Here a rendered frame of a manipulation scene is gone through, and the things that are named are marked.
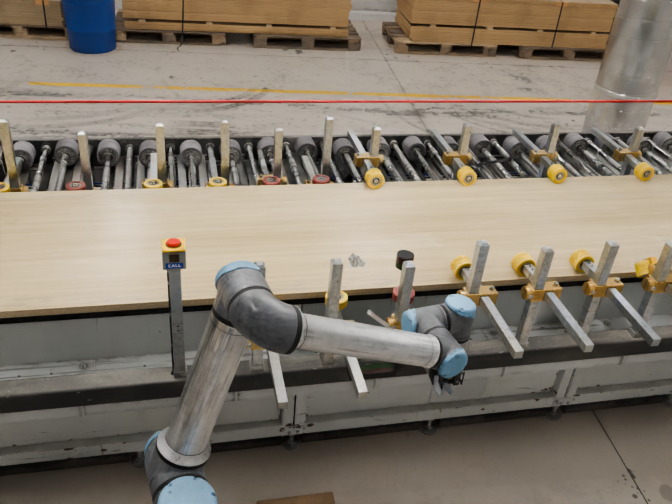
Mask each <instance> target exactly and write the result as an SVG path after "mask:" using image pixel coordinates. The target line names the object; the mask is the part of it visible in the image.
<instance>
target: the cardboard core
mask: <svg viewBox="0 0 672 504"><path fill-rule="evenodd" d="M256 504H335V500H334V495H333V492H324V493H316V494H308V495H300V496H293V497H285V498H277V499H269V500H261V501H256Z"/></svg>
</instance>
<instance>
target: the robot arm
mask: <svg viewBox="0 0 672 504"><path fill-rule="evenodd" d="M215 288H216V289H217V295H216V298H215V301H214V303H213V306H212V312H211V315H210V318H209V320H208V323H207V326H206V329H205V331H204V334H203V337H202V339H201V342H200V345H199V348H198V350H197V353H196V356H195V359H194V361H193V364H192V367H191V369H190V372H189V375H188V378H187V380H186V383H185V386H184V388H183V391H182V394H181V397H180V399H179V402H178V405H177V408H176V410H175V413H174V416H173V418H172V421H171V424H170V426H169V427H167V428H165V429H163V430H162V431H159V432H157V433H156V434H154V435H153V436H152V437H151V438H150V439H149V440H148V442H147V444H146V446H145V449H144V466H145V469H146V473H147V478H148V482H149V487H150V492H151V496H152V501H153V504H218V502H217V498H216V495H215V492H214V490H213V488H212V487H211V485H210V484H209V483H208V481H207V478H206V475H205V466H206V464H207V461H208V459H209V457H210V454H211V444H210V442H209V437H210V435H211V432H212V430H213V427H214V425H215V422H216V420H217V417H218V415H219V412H220V410H221V408H222V405H223V403H224V400H225V398H226V395H227V393H228V390H229V388H230V385H231V383H232V380H233V378H234V375H235V373H236V370H237V368H238V365H239V363H240V360H241V358H242V355H243V353H244V350H245V348H246V345H247V343H248V341H249V340H250V341H251V342H253V343H254V344H256V345H258V346H260V347H262V348H264V349H266V350H268V351H271V352H274V353H278V354H286V355H289V354H292V353H293V352H294V351H295V350H296V349H299V350H306V351H313V352H320V353H327V354H334V355H342V356H349V357H356V358H363V359H370V360H378V361H385V362H392V363H399V364H406V365H413V366H421V367H424V368H429V369H430V370H429V377H430V380H431V383H432V386H433V389H434V391H435V393H436V394H437V395H438V396H441V395H442V394H443V393H444V392H445V391H447V392H448V393H449V394H450V395H452V393H453V390H452V384H453V386H454V385H459V382H460V384H461V385H462V383H463V379H464V375H465V371H464V367H465V366H466V364H467V361H468V356H467V354H466V353H465V351H466V350H467V347H468V342H469V338H470V334H471V330H472V326H473V321H474V318H475V316H476V314H475V312H476V305H475V303H474V302H473V301H472V300H471V299H470V298H468V297H466V296H463V295H459V294H452V295H449V296H448V297H447V298H446V299H445V303H444V304H438V305H432V306H427V307H421V308H416V309H415V308H413V309H411V310H407V311H405V312H404V313H403V315H402V319H401V328H402V330H397V329H391V328H385V327H380V326H374V325H368V324H362V323H356V322H351V321H345V320H339V319H333V318H327V317H322V316H316V315H310V314H304V313H302V312H301V310H300V308H299V307H298V306H296V305H291V304H287V303H284V302H282V301H280V300H279V299H277V298H276V297H275V296H274V295H273V293H272V291H271V289H270V287H269V285H268V283H267V281H266V279H265V276H264V274H263V272H262V271H261V270H260V269H259V267H258V266H257V265H256V264H254V263H252V262H250V261H245V260H238V261H233V262H231V263H230V264H226V265H225V266H223V267H222V268H221V269H220V270H219V271H218V273H217V274H216V277H215ZM461 374H463V377H462V380H461V378H460V377H461Z"/></svg>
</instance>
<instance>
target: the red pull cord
mask: <svg viewBox="0 0 672 504"><path fill-rule="evenodd" d="M0 103H672V100H0Z"/></svg>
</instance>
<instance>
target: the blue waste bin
mask: <svg viewBox="0 0 672 504"><path fill-rule="evenodd" d="M61 1H62V6H63V12H64V17H65V22H66V28H67V33H68V39H69V44H70V48H71V49H72V50H73V51H76V52H79V53H85V54H101V53H107V52H110V51H113V50H114V49H116V22H115V0H61Z"/></svg>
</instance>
